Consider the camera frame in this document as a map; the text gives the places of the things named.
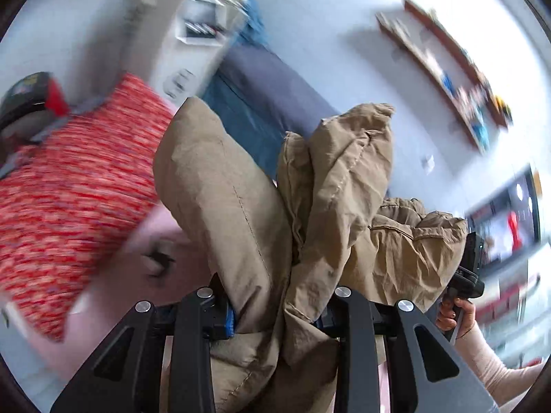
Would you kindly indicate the right forearm in cream sleeve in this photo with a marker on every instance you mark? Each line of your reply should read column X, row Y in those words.
column 505, row 385

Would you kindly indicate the red floral folded cloth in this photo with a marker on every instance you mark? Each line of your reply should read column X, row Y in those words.
column 75, row 199

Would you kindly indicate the pink polka dot bedsheet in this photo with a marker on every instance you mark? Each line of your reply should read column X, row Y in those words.
column 158, row 263

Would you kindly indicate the wooden wall shelf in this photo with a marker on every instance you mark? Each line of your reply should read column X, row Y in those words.
column 447, row 65

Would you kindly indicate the white medical device cabinet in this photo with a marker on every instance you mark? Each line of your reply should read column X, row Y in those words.
column 175, row 46

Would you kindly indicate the person's right hand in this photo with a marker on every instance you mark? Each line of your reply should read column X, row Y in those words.
column 457, row 315

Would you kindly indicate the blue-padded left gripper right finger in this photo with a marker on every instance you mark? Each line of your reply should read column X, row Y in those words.
column 424, row 371

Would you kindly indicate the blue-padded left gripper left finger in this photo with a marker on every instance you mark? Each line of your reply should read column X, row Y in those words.
column 124, row 372

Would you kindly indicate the tan hooded winter coat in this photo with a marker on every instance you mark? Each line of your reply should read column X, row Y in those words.
column 282, row 244

